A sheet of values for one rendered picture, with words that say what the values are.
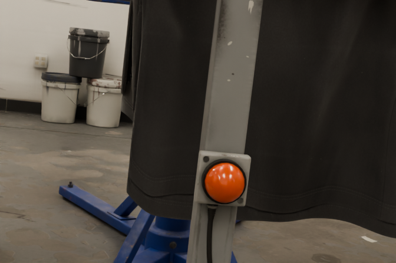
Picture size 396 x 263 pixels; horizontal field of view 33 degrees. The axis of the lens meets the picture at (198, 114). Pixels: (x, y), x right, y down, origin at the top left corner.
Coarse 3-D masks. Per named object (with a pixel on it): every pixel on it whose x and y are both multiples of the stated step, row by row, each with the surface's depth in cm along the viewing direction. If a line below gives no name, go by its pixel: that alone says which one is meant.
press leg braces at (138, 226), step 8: (128, 200) 255; (120, 208) 259; (128, 208) 256; (120, 216) 259; (128, 216) 261; (144, 216) 211; (152, 216) 213; (136, 224) 210; (144, 224) 209; (128, 232) 209; (136, 232) 208; (144, 232) 210; (128, 240) 206; (136, 240) 206; (120, 248) 205; (128, 248) 204; (136, 248) 206; (120, 256) 203; (128, 256) 202; (232, 256) 209
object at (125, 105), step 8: (128, 16) 95; (128, 24) 94; (128, 32) 93; (128, 40) 93; (128, 48) 94; (128, 56) 94; (128, 64) 96; (128, 72) 97; (128, 80) 98; (128, 88) 98; (128, 96) 99; (128, 104) 99; (128, 112) 100
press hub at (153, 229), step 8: (152, 224) 236; (160, 224) 229; (168, 224) 228; (176, 224) 228; (184, 224) 229; (152, 232) 228; (160, 232) 227; (168, 232) 227; (176, 232) 228; (184, 232) 229; (152, 240) 228; (160, 240) 226; (168, 240) 225; (176, 240) 226; (184, 240) 227; (144, 248) 233; (160, 248) 226; (168, 248) 226; (176, 248) 226; (184, 248) 227
